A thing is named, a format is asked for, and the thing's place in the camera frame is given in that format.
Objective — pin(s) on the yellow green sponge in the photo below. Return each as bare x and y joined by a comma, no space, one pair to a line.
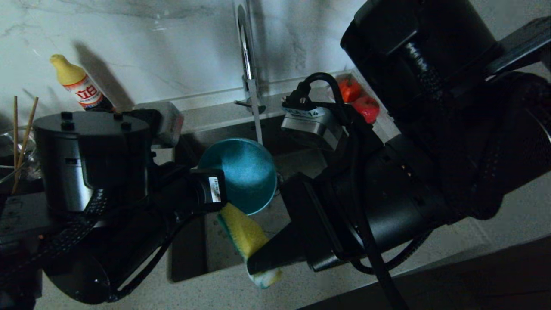
243,232

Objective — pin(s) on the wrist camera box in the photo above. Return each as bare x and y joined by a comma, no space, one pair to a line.
310,127
168,122

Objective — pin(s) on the wooden chopstick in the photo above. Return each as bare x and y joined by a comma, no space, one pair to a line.
28,129
15,129

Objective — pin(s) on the chrome sink faucet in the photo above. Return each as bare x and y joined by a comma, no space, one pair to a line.
246,51

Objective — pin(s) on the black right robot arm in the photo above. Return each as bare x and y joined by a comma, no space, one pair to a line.
452,86

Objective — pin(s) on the red toy apple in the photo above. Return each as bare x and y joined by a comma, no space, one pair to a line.
369,110

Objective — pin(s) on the orange dish soap bottle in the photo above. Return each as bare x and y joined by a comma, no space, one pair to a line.
79,84

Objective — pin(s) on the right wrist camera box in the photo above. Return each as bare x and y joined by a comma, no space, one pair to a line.
310,127

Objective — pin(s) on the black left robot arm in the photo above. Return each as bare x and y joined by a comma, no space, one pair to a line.
94,172

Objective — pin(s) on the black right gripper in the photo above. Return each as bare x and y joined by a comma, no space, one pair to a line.
387,202

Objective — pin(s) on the stainless steel sink basin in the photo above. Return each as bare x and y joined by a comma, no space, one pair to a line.
224,125

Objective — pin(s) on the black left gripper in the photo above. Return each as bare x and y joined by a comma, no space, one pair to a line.
189,189

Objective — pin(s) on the orange-red toy tomato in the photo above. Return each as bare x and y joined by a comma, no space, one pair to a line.
349,89

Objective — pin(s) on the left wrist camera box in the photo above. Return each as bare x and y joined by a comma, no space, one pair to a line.
168,122

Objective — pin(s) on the teal plastic bowl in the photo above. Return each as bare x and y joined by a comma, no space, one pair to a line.
245,172

